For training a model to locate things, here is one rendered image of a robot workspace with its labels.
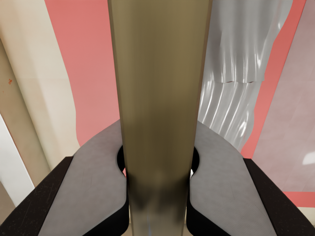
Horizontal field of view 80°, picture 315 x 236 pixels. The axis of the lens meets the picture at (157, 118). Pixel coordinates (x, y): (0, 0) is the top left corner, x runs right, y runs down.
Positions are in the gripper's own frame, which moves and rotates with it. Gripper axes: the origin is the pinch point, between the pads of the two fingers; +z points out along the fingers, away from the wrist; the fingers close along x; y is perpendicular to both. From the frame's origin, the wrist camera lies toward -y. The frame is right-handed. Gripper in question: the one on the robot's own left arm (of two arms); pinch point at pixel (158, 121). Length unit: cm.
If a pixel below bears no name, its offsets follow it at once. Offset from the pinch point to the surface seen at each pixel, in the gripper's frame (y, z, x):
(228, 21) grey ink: -5.7, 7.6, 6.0
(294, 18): -5.9, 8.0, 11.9
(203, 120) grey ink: 4.5, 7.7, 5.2
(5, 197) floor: 146, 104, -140
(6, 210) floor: 165, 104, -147
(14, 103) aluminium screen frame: 2.0, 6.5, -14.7
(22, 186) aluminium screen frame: 11.9, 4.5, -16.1
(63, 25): -5.2, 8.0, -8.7
